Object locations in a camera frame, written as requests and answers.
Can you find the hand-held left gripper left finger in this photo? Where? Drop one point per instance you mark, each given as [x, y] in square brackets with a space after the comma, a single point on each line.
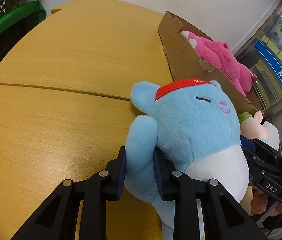
[122, 172]

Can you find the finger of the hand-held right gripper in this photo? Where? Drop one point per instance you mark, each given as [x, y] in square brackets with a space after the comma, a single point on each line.
[247, 143]
[265, 150]

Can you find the cartoon wall poster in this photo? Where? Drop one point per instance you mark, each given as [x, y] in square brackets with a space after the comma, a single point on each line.
[280, 28]

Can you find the row of yellow sticky notes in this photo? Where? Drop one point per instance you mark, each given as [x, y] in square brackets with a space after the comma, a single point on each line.
[273, 46]

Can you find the blue and white plush toy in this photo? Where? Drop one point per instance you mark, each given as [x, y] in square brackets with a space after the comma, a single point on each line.
[188, 122]

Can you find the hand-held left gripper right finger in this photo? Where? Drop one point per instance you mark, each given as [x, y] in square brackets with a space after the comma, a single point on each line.
[159, 175]

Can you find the blue sign band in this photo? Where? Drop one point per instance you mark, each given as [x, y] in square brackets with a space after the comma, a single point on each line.
[278, 67]

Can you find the pink plush toy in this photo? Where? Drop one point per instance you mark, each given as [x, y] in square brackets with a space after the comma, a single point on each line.
[221, 60]

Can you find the person's right hand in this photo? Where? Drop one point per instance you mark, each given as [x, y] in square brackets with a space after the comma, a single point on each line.
[259, 202]

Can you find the cardboard box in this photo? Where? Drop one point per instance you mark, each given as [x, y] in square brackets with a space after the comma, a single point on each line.
[181, 55]

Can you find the peach and green plush toy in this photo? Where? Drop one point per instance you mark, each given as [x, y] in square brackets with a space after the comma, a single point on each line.
[255, 127]

